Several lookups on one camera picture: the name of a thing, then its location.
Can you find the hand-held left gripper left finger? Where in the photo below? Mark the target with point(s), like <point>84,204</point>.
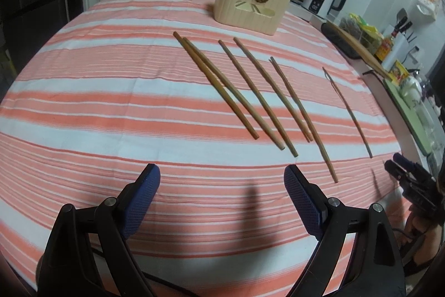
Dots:
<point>139,203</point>

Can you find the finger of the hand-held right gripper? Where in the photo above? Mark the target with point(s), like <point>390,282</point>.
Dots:
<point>399,175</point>
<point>413,166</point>

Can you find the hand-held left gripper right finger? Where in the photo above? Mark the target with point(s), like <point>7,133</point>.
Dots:
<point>306,203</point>

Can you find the wooden chopstick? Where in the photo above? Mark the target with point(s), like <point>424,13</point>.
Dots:
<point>348,111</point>
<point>216,85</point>
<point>233,93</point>
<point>258,98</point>
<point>272,89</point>
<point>303,116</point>

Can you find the cream utensil holder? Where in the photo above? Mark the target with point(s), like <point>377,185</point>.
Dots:
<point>243,11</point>

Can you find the person's right hand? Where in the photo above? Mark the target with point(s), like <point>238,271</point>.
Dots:
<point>429,241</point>

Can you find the green cutting mat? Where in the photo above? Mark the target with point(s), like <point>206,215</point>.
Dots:
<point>412,116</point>

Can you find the orange white striped tablecloth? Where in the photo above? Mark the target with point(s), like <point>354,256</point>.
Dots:
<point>173,144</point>

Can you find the yellow printed mug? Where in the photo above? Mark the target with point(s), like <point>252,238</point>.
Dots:
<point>399,72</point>

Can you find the white knife caddy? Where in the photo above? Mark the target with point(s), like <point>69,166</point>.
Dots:
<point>399,48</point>

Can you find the yellow label sauce bottle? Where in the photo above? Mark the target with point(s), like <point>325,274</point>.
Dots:
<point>385,46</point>

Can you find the wooden cutting board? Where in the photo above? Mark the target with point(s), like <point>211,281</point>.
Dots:
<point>361,51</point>

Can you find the plastic bag of noodles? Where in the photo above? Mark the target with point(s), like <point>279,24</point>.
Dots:
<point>361,32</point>

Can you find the black kitchen tools in caddy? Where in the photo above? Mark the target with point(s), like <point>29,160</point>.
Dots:
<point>405,22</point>

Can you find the black appliance under board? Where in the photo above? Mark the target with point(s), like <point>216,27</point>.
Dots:
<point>339,39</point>

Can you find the white wall outlet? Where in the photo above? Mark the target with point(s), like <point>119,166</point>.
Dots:
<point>413,53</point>

